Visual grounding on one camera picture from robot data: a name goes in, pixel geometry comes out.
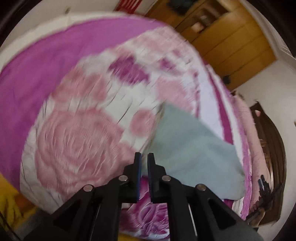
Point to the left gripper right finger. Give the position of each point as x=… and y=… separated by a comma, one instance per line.
x=195, y=213

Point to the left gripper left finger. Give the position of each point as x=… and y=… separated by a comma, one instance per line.
x=93, y=213

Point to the grey pants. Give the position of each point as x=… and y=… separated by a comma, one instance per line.
x=190, y=152

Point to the pink rolled quilt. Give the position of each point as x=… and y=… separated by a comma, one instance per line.
x=258, y=163

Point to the dark wooden headboard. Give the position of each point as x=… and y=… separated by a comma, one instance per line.
x=275, y=157

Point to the floral purple bedspread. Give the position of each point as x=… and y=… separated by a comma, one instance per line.
x=76, y=105

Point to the small black bag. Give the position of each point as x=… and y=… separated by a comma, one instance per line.
x=226, y=80

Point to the wooden wardrobe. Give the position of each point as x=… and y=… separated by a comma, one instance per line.
x=224, y=33

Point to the red wooden chair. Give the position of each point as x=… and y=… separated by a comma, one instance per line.
x=128, y=6

